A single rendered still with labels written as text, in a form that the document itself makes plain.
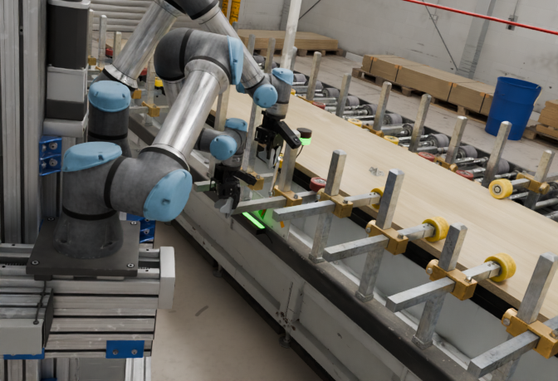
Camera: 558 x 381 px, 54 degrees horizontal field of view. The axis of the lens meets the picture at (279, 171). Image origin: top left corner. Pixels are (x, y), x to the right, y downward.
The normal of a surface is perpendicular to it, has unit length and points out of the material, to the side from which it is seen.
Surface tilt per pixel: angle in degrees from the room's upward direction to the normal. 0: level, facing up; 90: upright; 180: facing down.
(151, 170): 32
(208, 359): 0
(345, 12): 90
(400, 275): 90
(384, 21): 90
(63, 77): 90
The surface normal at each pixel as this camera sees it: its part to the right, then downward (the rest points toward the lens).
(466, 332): -0.79, 0.10
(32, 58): 0.20, 0.40
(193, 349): 0.16, -0.92
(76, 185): -0.28, 0.32
